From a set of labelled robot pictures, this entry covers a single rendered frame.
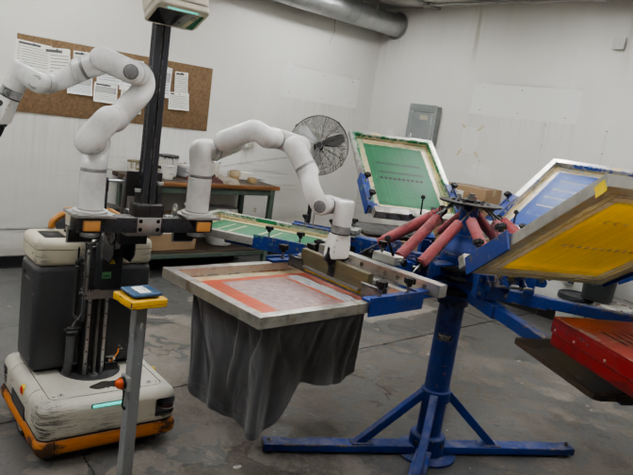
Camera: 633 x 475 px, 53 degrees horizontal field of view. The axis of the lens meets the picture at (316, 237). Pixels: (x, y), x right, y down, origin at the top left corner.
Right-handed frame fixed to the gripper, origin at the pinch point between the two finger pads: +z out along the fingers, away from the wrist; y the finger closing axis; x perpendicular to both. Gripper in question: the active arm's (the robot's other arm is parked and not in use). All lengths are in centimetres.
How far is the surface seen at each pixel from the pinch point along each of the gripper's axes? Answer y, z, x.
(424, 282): -22.6, -1.8, 27.0
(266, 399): 45, 36, 21
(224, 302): 59, 4, 11
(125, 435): 78, 56, -9
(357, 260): -22.6, -0.7, -9.1
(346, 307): 22.2, 3.3, 29.6
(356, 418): -80, 102, -42
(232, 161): -216, 1, -380
